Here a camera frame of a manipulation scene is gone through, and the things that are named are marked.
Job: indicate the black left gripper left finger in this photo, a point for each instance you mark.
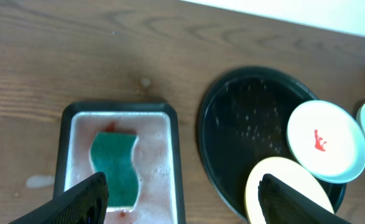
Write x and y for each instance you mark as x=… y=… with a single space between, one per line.
x=85 y=203

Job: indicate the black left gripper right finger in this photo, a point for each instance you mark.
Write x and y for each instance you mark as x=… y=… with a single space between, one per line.
x=281 y=204

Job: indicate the yellow plate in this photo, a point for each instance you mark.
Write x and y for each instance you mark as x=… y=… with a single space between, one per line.
x=289 y=172

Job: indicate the green and yellow sponge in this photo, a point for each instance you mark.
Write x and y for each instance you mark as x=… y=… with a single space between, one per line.
x=111 y=153

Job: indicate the black rectangular soapy tray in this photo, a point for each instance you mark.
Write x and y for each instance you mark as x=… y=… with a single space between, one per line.
x=156 y=155

